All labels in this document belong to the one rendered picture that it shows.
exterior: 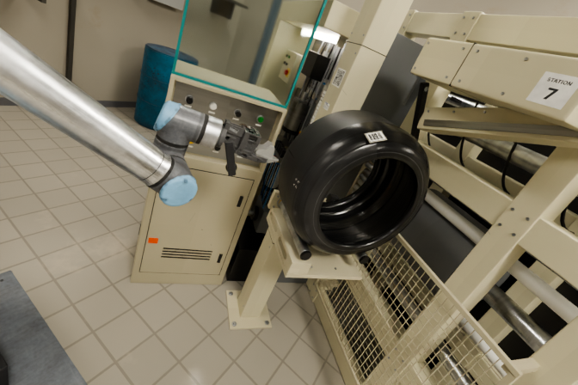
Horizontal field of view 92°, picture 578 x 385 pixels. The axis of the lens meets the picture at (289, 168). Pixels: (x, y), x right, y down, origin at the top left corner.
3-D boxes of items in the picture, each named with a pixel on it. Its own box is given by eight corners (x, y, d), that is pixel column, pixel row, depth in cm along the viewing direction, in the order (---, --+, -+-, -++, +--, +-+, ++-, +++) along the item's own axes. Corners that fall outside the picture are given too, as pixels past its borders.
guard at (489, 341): (313, 283, 180) (362, 193, 153) (315, 283, 180) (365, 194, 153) (395, 479, 105) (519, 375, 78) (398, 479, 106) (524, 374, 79)
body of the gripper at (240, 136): (264, 138, 84) (226, 125, 79) (252, 162, 87) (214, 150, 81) (259, 129, 90) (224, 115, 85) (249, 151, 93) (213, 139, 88)
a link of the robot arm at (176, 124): (154, 125, 81) (164, 93, 78) (196, 139, 87) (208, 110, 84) (150, 137, 73) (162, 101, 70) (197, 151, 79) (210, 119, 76)
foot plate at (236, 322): (225, 290, 186) (226, 289, 185) (262, 291, 197) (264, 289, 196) (229, 330, 164) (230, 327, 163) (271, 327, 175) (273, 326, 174)
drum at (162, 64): (165, 113, 420) (178, 47, 383) (193, 131, 397) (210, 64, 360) (122, 113, 366) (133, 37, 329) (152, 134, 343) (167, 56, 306)
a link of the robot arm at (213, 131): (198, 149, 79) (198, 136, 87) (214, 154, 81) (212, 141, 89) (209, 121, 76) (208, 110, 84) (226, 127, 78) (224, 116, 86)
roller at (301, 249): (280, 197, 132) (289, 199, 134) (276, 204, 133) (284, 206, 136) (304, 251, 103) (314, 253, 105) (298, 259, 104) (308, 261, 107)
